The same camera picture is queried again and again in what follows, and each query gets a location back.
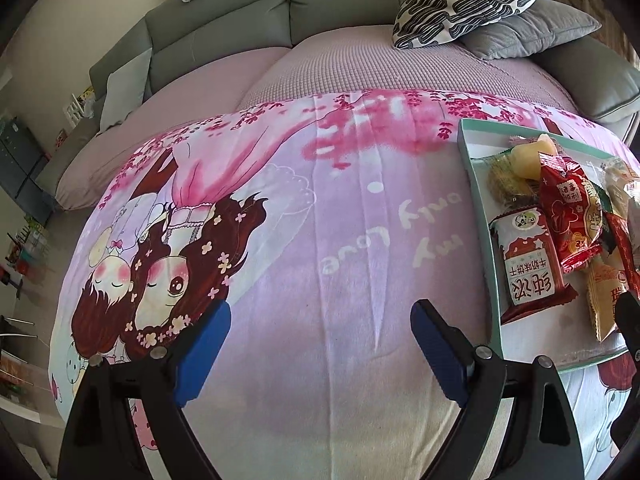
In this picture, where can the plain red snack packet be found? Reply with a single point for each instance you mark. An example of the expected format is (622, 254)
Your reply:
(625, 255)

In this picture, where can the cream and orange snack packet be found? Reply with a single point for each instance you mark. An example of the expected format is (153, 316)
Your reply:
(602, 300)

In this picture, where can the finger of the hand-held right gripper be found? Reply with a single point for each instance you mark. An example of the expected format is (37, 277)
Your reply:
(629, 325)

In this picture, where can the clear packet with green biscuit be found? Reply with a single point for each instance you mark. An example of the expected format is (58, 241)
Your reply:
(507, 182)

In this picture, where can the printed cartoon blanket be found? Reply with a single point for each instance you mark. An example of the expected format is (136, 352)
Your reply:
(325, 210)

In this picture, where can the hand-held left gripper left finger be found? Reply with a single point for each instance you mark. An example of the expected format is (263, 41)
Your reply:
(202, 355)

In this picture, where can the colourful magazine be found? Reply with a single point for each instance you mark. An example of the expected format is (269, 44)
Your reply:
(88, 93)

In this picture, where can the grey pillow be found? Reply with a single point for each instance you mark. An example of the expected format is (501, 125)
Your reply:
(540, 30)

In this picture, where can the red printed snack packet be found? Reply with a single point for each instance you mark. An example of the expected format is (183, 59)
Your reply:
(567, 210)

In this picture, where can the black and white patterned pillow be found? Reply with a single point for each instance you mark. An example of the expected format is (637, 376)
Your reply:
(460, 5)

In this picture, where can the clear packet with bun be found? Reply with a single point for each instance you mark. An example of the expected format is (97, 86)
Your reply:
(620, 185)

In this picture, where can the pink sofa cover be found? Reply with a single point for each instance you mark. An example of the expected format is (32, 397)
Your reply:
(350, 65)

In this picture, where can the grey sofa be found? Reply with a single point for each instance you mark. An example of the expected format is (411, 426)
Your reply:
(225, 25)

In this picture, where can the teal tray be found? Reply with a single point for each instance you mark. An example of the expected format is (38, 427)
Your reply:
(477, 145)

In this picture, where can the blue-grey cabinet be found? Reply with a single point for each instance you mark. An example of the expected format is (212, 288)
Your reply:
(22, 160)

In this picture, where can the maroon and white biscuit packet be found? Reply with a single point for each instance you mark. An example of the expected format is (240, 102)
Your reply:
(530, 270)

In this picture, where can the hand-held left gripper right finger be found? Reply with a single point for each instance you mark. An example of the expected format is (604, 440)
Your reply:
(440, 345)

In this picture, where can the light blue pillow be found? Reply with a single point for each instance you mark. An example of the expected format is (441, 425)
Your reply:
(125, 90)

